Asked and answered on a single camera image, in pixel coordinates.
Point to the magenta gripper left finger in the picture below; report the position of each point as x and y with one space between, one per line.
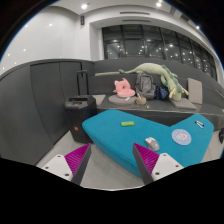
72 166

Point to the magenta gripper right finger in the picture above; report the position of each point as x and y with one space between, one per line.
153 166

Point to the grey computer mouse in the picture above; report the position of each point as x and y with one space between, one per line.
152 144

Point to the round blue mouse pad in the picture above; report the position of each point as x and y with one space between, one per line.
181 137

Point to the teal upholstered bench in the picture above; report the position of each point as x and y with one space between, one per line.
116 142

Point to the green rectangular eraser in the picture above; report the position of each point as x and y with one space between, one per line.
127 123

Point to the black rolling suitcase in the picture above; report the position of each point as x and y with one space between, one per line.
78 109

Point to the small tan pouch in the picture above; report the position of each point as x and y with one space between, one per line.
141 100

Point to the blue white marker pen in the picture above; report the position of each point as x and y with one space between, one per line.
201 125

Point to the grey flat cushion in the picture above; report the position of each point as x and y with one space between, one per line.
183 103

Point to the dark blue bag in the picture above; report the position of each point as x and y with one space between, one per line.
161 93

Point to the grey round seat cushion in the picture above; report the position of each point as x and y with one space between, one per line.
115 99

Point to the grey backpack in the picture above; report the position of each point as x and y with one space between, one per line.
145 86

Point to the pink plush toy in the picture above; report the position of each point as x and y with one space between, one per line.
123 88

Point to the green dragon plush toy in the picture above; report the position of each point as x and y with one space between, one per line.
167 78

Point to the grey square cushion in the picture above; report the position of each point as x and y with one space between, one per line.
195 91

